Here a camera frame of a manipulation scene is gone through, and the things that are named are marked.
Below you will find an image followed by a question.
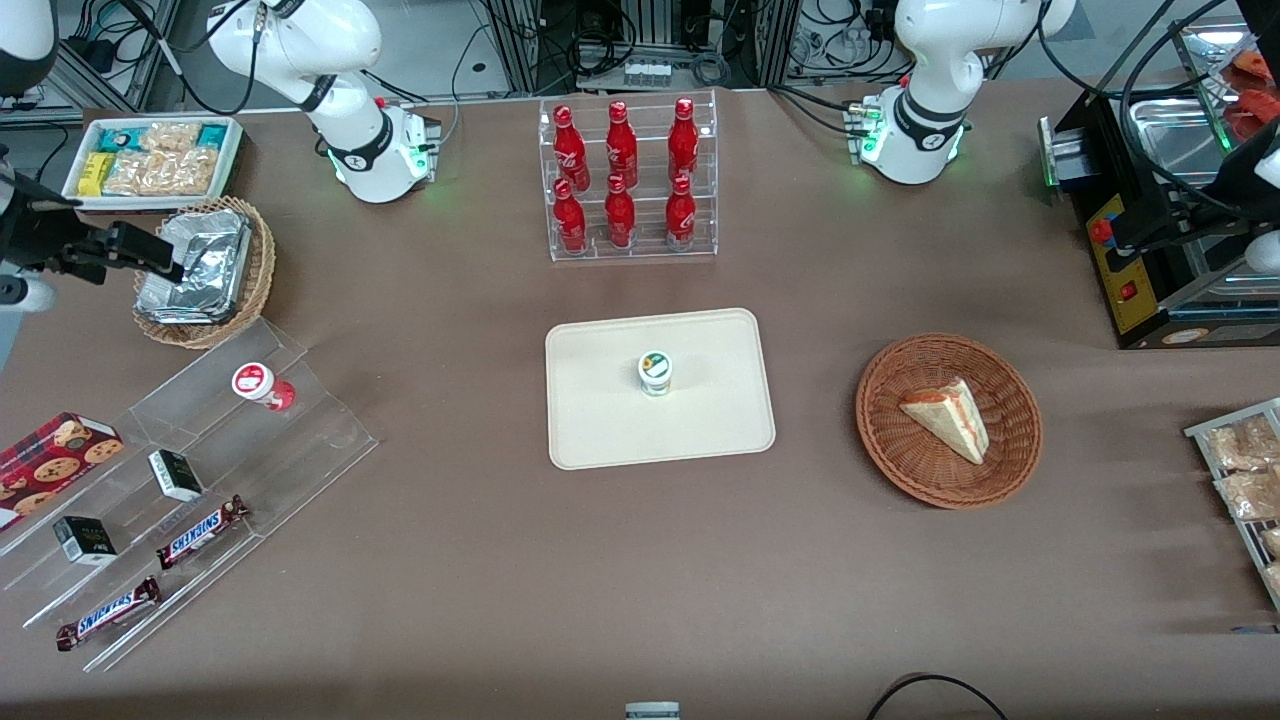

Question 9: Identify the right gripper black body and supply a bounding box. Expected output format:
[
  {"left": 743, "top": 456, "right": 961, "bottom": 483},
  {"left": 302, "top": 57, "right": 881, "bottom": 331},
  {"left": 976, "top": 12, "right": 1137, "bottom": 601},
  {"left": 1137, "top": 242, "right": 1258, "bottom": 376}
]
[{"left": 0, "top": 211, "right": 67, "bottom": 277}]

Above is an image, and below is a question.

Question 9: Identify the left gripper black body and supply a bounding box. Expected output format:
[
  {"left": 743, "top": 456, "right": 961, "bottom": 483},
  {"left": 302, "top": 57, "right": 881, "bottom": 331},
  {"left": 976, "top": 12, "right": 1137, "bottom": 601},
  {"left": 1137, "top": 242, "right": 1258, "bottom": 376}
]
[{"left": 1212, "top": 198, "right": 1280, "bottom": 263}]

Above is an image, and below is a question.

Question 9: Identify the green lid yogurt cup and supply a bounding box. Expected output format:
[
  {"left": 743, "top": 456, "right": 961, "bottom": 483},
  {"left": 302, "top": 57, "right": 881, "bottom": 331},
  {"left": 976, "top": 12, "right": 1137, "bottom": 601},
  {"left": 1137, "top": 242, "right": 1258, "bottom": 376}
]
[{"left": 637, "top": 349, "right": 675, "bottom": 399}]

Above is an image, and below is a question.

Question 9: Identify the aluminium foil tray stack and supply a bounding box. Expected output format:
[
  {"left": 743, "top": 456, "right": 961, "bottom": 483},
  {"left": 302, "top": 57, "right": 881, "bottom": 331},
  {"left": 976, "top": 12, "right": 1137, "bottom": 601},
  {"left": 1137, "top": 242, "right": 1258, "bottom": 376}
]
[{"left": 135, "top": 208, "right": 253, "bottom": 326}]

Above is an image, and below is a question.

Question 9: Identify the steel tray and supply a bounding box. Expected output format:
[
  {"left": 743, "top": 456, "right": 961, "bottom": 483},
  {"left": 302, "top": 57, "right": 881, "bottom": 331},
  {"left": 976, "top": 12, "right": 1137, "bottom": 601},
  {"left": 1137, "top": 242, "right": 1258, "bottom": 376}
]
[{"left": 1127, "top": 96, "right": 1238, "bottom": 187}]

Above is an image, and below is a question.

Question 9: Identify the red gum can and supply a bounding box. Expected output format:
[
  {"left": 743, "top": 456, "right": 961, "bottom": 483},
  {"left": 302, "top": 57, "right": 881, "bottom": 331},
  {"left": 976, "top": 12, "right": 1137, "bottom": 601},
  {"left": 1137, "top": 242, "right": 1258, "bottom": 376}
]
[{"left": 232, "top": 362, "right": 298, "bottom": 414}]

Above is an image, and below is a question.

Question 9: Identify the tray of packaged snacks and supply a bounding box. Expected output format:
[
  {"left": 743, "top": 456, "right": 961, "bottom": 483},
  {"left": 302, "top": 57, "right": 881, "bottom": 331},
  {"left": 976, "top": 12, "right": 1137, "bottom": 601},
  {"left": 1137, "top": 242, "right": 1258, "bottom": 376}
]
[{"left": 1184, "top": 397, "right": 1280, "bottom": 613}]

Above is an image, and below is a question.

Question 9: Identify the cream plastic tray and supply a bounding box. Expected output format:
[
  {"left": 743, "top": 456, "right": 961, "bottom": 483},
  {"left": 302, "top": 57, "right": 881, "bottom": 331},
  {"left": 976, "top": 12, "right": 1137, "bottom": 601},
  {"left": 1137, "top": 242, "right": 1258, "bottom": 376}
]
[{"left": 545, "top": 308, "right": 778, "bottom": 472}]

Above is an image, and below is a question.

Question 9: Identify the yellow snack packet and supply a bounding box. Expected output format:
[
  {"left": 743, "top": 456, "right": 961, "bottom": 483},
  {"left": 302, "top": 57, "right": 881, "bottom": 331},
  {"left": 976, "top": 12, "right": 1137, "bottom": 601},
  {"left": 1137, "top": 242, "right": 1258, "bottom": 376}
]
[{"left": 77, "top": 151, "right": 117, "bottom": 198}]

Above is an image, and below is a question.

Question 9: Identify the large clear cracker pack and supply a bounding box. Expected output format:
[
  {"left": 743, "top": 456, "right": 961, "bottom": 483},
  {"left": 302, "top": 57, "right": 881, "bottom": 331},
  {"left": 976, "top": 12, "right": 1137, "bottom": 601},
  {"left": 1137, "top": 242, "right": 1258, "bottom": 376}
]
[{"left": 104, "top": 147, "right": 218, "bottom": 197}]

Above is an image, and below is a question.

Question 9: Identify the black machine with yellow panel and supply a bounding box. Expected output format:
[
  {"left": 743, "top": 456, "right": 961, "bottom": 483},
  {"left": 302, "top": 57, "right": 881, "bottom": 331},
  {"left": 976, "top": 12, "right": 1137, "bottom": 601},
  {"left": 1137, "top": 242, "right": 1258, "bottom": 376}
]
[{"left": 1038, "top": 88, "right": 1280, "bottom": 352}]

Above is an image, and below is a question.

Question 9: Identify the oval wicker basket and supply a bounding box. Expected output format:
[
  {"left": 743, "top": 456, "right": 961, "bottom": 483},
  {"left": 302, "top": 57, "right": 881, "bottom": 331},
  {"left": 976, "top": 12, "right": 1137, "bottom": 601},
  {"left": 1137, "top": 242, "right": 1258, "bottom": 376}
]
[{"left": 132, "top": 196, "right": 277, "bottom": 350}]

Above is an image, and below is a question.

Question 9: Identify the small clear cracker pack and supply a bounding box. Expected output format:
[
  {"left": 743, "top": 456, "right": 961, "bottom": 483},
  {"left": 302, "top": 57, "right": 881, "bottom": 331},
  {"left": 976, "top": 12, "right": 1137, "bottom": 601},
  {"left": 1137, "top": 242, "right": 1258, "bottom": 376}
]
[{"left": 140, "top": 121, "right": 202, "bottom": 154}]

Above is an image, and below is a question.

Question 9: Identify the white snack bin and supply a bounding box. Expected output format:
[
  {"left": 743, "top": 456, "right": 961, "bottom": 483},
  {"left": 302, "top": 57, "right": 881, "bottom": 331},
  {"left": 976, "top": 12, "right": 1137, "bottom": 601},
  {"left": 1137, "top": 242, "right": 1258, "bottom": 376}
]
[{"left": 60, "top": 114, "right": 247, "bottom": 214}]

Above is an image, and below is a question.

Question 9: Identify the red chocolate chip cookie box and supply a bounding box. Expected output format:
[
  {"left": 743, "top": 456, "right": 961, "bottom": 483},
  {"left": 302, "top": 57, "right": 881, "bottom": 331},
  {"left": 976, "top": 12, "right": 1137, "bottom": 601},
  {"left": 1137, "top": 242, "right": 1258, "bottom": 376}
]
[{"left": 0, "top": 411, "right": 127, "bottom": 532}]

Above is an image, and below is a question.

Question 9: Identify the small black box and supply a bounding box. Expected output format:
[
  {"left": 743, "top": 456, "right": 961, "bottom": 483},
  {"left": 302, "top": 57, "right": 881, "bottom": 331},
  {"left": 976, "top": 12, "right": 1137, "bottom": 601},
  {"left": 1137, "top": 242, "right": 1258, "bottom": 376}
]
[
  {"left": 147, "top": 449, "right": 205, "bottom": 504},
  {"left": 52, "top": 515, "right": 119, "bottom": 567}
]

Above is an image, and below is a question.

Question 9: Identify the clear bag of snacks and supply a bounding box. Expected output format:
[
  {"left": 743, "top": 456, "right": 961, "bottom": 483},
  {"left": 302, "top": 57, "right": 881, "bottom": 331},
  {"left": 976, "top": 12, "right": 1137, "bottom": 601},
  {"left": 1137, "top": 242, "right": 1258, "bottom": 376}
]
[
  {"left": 1204, "top": 414, "right": 1280, "bottom": 473},
  {"left": 1214, "top": 470, "right": 1280, "bottom": 523}
]

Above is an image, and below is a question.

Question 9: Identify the clear acrylic stepped stand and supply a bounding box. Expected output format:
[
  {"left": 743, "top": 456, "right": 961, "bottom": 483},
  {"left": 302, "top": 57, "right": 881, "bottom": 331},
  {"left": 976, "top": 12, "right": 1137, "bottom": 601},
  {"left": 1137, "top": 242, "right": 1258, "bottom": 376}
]
[{"left": 0, "top": 317, "right": 380, "bottom": 674}]

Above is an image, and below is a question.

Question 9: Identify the Snickers chocolate bar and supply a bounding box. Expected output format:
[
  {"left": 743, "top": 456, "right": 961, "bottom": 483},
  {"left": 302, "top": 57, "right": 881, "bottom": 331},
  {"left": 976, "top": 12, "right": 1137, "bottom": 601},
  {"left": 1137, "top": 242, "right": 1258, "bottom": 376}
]
[
  {"left": 55, "top": 576, "right": 163, "bottom": 653},
  {"left": 156, "top": 494, "right": 251, "bottom": 572}
]

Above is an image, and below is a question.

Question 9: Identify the triangular sandwich wedge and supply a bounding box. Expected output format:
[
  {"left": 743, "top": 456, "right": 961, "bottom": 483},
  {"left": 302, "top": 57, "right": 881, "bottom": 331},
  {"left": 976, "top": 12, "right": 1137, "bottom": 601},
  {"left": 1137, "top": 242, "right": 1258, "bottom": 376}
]
[{"left": 898, "top": 376, "right": 991, "bottom": 467}]

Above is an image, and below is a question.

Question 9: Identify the round brown wicker basket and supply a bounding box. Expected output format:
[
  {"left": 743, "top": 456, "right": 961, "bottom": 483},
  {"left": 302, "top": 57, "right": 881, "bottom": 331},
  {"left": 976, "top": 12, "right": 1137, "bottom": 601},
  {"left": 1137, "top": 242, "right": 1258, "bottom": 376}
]
[{"left": 855, "top": 332, "right": 1045, "bottom": 511}]

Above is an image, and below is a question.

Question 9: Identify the red cola bottle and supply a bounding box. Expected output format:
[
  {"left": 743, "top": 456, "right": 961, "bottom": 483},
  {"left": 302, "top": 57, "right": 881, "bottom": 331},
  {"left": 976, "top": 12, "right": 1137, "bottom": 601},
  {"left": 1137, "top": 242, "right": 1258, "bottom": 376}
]
[
  {"left": 603, "top": 173, "right": 638, "bottom": 250},
  {"left": 667, "top": 96, "right": 701, "bottom": 187},
  {"left": 552, "top": 103, "right": 592, "bottom": 192},
  {"left": 552, "top": 177, "right": 589, "bottom": 255},
  {"left": 605, "top": 99, "right": 640, "bottom": 190},
  {"left": 664, "top": 173, "right": 698, "bottom": 252}
]

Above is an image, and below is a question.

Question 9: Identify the clear acrylic bottle rack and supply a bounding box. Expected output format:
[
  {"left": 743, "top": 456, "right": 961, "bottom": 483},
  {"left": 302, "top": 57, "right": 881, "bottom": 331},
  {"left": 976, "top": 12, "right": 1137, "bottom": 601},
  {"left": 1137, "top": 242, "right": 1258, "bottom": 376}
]
[{"left": 537, "top": 89, "right": 720, "bottom": 263}]

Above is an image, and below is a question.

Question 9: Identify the aluminium frame profile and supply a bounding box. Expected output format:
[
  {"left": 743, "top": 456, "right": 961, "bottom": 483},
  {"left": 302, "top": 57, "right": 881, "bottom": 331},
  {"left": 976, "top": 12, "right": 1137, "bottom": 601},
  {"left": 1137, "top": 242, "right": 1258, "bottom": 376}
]
[{"left": 55, "top": 0, "right": 183, "bottom": 117}]

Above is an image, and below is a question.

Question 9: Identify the black cable loop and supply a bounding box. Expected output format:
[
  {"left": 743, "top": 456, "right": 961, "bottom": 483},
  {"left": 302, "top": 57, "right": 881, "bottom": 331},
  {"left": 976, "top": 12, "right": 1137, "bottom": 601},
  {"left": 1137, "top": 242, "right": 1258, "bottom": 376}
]
[{"left": 864, "top": 673, "right": 1010, "bottom": 720}]

